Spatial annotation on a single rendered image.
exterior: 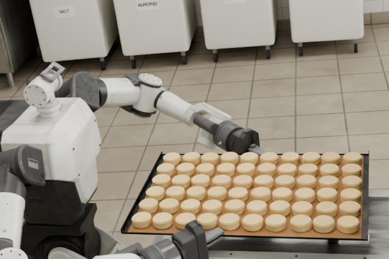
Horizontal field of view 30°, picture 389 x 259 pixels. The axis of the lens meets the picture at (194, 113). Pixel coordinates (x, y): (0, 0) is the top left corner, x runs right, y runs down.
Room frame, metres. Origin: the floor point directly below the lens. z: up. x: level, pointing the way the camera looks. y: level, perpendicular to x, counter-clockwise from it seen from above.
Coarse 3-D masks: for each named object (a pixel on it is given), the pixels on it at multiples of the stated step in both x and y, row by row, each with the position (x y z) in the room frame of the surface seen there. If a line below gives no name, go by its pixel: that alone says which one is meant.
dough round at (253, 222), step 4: (248, 216) 1.50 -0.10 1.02; (252, 216) 1.49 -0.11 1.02; (256, 216) 1.49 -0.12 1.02; (260, 216) 1.49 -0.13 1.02; (244, 220) 1.48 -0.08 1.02; (248, 220) 1.48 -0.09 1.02; (252, 220) 1.48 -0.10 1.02; (256, 220) 1.47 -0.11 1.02; (260, 220) 1.47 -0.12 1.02; (244, 224) 1.47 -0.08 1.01; (248, 224) 1.46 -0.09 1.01; (252, 224) 1.46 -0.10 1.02; (256, 224) 1.46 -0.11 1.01; (260, 224) 1.46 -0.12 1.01; (244, 228) 1.47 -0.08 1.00; (248, 228) 1.46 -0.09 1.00; (252, 228) 1.46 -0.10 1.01; (256, 228) 1.46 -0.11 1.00; (260, 228) 1.46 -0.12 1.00
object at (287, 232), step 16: (240, 160) 1.81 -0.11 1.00; (320, 160) 1.75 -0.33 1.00; (192, 176) 1.76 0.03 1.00; (256, 176) 1.71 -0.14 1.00; (272, 176) 1.70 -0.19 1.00; (320, 176) 1.67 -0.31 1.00; (272, 192) 1.62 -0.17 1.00; (224, 208) 1.58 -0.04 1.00; (240, 224) 1.50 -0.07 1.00; (288, 224) 1.47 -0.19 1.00; (336, 224) 1.44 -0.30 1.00
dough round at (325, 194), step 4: (324, 188) 1.57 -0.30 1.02; (328, 188) 1.57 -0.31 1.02; (332, 188) 1.57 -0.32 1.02; (320, 192) 1.56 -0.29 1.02; (324, 192) 1.56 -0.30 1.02; (328, 192) 1.55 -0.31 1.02; (332, 192) 1.55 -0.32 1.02; (336, 192) 1.55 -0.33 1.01; (320, 196) 1.54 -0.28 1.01; (324, 196) 1.54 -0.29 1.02; (328, 196) 1.54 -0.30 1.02; (332, 196) 1.53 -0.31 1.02; (336, 196) 1.54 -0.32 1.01; (320, 200) 1.54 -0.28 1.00; (324, 200) 1.53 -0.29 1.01; (328, 200) 1.53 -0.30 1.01; (332, 200) 1.53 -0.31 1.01
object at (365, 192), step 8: (368, 152) 1.74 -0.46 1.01; (160, 160) 1.88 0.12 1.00; (368, 160) 1.70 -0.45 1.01; (152, 168) 1.81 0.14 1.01; (368, 168) 1.65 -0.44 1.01; (152, 176) 1.79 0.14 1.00; (368, 176) 1.61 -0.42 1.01; (144, 184) 1.73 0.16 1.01; (368, 184) 1.58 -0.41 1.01; (144, 192) 1.71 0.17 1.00; (368, 192) 1.54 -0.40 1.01; (136, 200) 1.66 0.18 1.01; (368, 200) 1.52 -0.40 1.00; (136, 208) 1.64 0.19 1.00; (128, 216) 1.59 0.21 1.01; (128, 224) 1.56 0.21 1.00; (128, 232) 1.52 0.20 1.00; (136, 232) 1.52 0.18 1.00; (144, 232) 1.51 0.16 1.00
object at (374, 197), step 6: (372, 192) 1.70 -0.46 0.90; (378, 192) 1.70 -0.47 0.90; (384, 192) 1.70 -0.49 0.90; (372, 198) 1.68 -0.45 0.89; (378, 198) 1.68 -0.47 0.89; (384, 198) 1.67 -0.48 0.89; (372, 204) 1.68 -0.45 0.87; (378, 204) 1.68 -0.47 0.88; (384, 204) 1.67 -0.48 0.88; (372, 210) 1.68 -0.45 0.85; (378, 210) 1.68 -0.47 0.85; (384, 210) 1.67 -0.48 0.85
